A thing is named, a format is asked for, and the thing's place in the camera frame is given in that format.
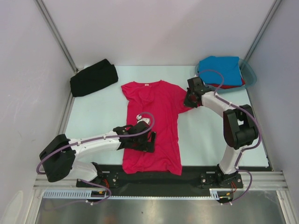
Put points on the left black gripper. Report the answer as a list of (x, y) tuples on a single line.
[(147, 146)]

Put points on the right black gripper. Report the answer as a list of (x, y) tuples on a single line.
[(187, 102)]

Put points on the pink t shirt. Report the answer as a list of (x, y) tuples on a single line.
[(165, 102)]

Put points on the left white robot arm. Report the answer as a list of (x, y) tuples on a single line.
[(62, 158)]

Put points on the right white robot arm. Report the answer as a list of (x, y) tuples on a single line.
[(240, 128)]

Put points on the red t shirt in basket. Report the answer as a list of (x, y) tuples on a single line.
[(228, 86)]

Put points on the blue t shirt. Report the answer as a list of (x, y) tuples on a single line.
[(227, 66)]

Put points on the teal plastic basket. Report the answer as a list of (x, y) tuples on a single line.
[(246, 73)]

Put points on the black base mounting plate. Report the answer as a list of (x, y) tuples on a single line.
[(194, 181)]

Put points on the folded black t shirt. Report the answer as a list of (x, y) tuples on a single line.
[(93, 78)]

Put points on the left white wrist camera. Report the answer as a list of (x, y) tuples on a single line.
[(140, 118)]

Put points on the right aluminium corner post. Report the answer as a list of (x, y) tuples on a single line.
[(270, 15)]

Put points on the aluminium corner post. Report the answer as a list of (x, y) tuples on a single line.
[(55, 32), (270, 15)]

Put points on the right slotted cable duct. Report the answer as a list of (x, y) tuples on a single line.
[(222, 194)]

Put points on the slotted cable duct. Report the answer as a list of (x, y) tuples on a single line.
[(222, 194), (75, 194)]

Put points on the left slotted cable duct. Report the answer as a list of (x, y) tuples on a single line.
[(75, 194)]

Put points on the aluminium front frame rail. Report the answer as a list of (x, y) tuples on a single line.
[(260, 181)]

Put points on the left aluminium corner post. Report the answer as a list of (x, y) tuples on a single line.
[(55, 32)]

